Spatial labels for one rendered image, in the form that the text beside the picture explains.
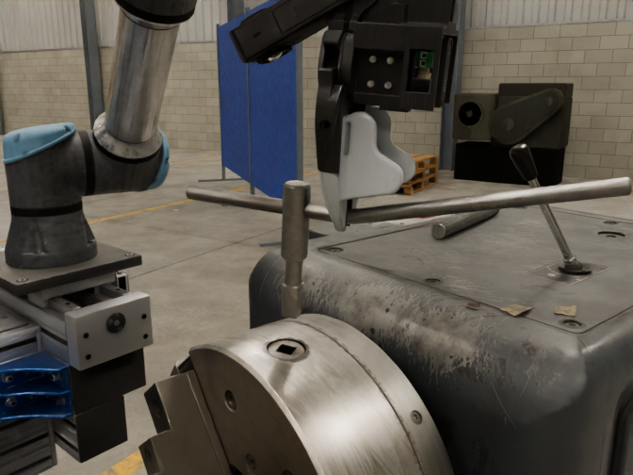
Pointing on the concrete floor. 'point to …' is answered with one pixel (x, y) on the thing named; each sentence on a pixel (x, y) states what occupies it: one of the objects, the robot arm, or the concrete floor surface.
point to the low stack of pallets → (422, 173)
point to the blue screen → (260, 115)
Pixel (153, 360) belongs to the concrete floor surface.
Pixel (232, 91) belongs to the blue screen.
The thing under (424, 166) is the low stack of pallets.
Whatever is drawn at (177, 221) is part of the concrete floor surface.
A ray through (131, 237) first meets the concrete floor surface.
